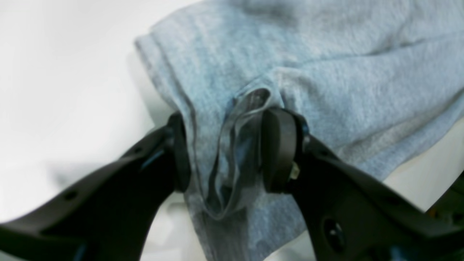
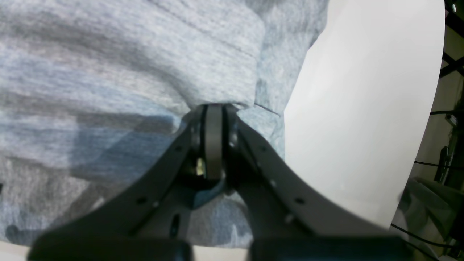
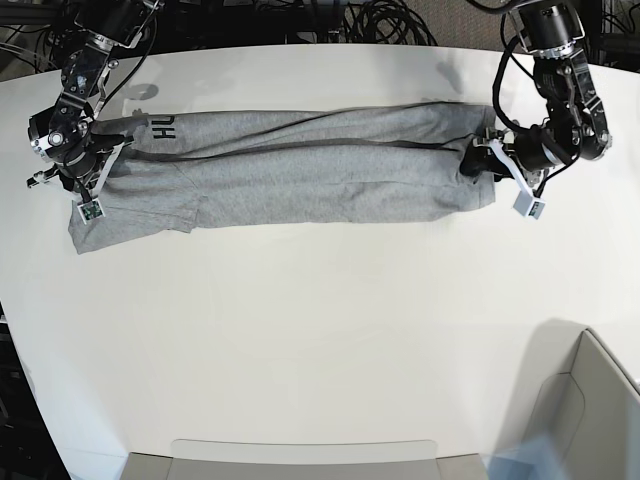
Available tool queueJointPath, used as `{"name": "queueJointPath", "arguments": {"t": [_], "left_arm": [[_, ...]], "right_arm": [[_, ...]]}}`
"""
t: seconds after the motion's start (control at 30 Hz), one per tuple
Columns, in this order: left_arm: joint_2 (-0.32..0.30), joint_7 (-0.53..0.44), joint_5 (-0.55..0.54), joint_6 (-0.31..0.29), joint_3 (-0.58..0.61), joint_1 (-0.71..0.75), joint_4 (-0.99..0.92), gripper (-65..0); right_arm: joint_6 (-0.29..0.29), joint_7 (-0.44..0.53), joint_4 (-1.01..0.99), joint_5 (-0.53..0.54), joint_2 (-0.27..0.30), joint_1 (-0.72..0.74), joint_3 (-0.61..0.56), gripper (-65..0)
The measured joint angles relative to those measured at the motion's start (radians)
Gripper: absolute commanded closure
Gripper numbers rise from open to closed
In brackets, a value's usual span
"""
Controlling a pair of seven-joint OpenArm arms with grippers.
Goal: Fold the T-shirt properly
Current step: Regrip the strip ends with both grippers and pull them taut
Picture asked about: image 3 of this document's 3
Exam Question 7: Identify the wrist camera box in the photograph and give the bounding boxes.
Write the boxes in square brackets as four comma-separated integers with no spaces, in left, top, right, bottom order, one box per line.
[76,198,105,225]
[513,191,546,219]

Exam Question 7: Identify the grey bin right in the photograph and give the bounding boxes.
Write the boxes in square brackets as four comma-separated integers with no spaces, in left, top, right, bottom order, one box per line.
[525,329,639,479]

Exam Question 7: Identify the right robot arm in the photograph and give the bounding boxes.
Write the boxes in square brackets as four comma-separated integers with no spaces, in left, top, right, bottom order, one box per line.
[27,1,164,205]

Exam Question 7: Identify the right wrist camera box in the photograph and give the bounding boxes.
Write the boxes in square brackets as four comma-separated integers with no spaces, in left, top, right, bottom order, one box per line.
[76,198,105,225]

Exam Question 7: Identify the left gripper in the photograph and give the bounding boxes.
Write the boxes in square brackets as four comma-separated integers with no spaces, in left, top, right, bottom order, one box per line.
[459,127,560,198]

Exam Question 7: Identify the grey T-shirt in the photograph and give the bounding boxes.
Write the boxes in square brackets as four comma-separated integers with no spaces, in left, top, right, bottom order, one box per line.
[68,102,495,254]

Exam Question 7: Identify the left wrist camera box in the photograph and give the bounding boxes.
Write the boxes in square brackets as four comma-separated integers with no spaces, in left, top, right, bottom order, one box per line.
[513,191,546,219]

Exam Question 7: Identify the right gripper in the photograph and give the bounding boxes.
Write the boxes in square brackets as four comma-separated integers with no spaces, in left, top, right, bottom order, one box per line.
[26,134,133,203]

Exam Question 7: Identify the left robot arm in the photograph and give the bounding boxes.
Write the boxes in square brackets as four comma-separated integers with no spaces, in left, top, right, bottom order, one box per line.
[460,1,612,199]

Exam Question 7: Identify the blue cloth in corner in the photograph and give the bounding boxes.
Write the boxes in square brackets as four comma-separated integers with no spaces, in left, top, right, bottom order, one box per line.
[486,435,567,480]

